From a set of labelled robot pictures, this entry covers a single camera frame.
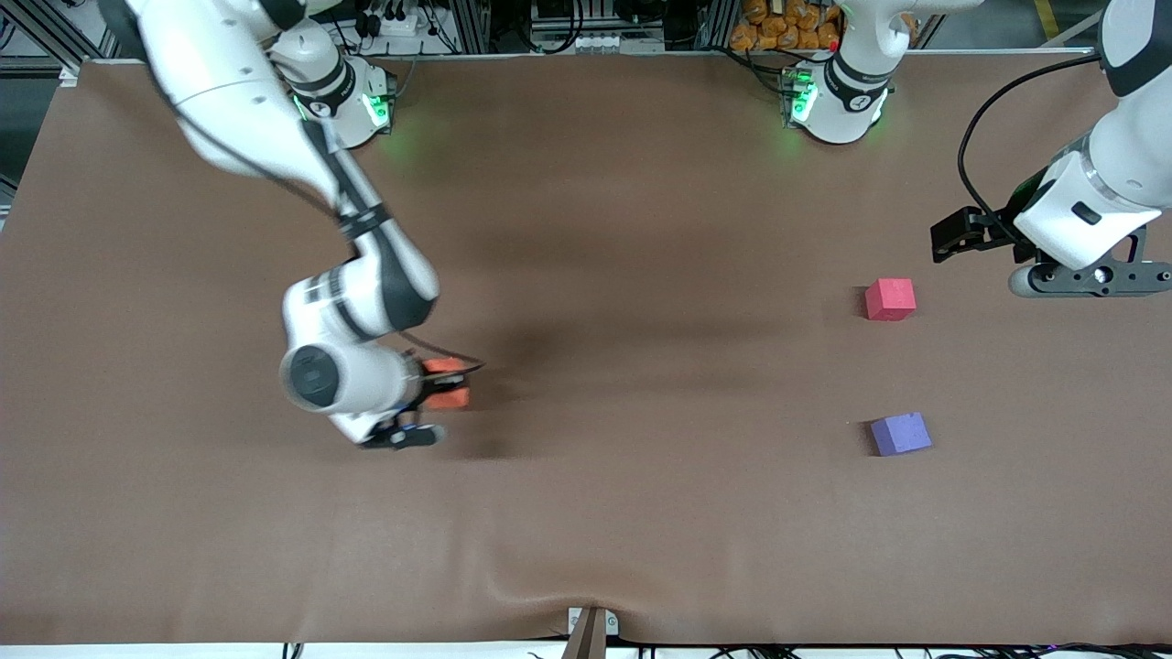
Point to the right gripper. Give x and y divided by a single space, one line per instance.
420 384

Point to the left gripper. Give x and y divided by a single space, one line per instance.
995 228

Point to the orange foam block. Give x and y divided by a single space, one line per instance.
450 399

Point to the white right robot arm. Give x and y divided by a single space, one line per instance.
247 101

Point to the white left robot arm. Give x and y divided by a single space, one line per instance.
851 101

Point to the red foam block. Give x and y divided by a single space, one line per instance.
890 299

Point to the purple foam block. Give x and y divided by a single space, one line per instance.
901 434

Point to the orange round object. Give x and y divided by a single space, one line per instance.
756 11
809 18
743 37
828 37
778 26

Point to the large table cover sheet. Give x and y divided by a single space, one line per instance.
641 229

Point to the white power strip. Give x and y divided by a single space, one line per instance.
396 23

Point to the white terminal strip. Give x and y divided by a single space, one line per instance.
595 43

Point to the white sheet corner clip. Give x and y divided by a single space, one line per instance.
70 75

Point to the table edge clamp bracket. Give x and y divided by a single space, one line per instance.
592 627

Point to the aluminium frame post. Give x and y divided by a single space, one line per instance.
465 26

